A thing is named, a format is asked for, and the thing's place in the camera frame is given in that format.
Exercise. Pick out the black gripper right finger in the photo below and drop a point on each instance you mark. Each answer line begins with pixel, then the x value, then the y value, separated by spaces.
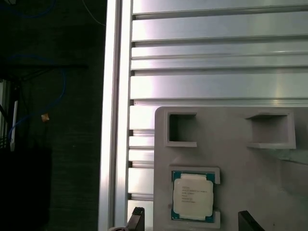
pixel 249 222

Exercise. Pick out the grey parts rack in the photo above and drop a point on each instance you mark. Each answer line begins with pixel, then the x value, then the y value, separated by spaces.
pixel 240 168

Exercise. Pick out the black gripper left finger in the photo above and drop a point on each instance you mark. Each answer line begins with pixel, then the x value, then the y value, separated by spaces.
pixel 138 220

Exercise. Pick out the white stick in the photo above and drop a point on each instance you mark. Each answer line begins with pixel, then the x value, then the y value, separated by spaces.
pixel 14 125

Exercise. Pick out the silver CPU chip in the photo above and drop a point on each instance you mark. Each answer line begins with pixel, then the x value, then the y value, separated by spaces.
pixel 192 196

